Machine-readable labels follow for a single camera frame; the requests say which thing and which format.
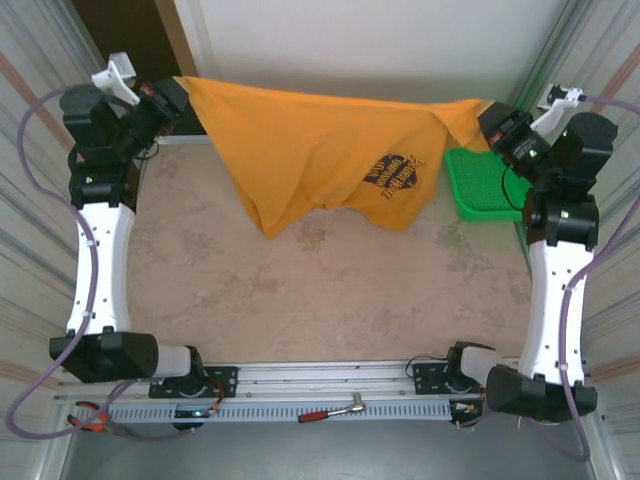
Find yellow printed t-shirt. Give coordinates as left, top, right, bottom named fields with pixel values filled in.
left=174, top=74, right=496, bottom=240

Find green plastic basket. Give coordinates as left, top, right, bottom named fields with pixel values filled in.
left=444, top=147, right=534, bottom=224

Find brown door panel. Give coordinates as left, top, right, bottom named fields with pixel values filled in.
left=69, top=0, right=186, bottom=84

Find beige door jamb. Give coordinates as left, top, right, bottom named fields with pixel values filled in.
left=153, top=0, right=204, bottom=79

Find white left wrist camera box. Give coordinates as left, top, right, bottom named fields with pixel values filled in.
left=91, top=52, right=139, bottom=107

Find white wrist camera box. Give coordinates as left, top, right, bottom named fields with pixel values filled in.
left=91, top=52, right=139, bottom=107
left=529, top=83, right=586, bottom=134

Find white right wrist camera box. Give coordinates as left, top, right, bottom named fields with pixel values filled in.
left=529, top=83, right=586, bottom=134

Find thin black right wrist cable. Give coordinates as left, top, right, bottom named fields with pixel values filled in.
left=501, top=165, right=532, bottom=214

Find aluminium table edge frame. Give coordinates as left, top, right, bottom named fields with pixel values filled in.
left=87, top=132, right=564, bottom=364

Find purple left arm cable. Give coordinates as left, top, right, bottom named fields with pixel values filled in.
left=4, top=88, right=196, bottom=444

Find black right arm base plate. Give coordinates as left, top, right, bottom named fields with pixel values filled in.
left=412, top=357, right=501, bottom=396

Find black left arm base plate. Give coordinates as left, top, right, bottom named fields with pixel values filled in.
left=148, top=365, right=239, bottom=400

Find orange handled pliers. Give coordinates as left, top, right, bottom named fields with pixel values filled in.
left=64, top=399, right=114, bottom=435

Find grey slotted cable duct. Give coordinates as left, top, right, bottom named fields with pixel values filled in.
left=107, top=399, right=454, bottom=424

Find aluminium mounting rail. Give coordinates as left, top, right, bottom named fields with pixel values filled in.
left=53, top=357, right=526, bottom=404

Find red handled ratchet wrench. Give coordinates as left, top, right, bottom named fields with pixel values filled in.
left=297, top=392, right=367, bottom=425

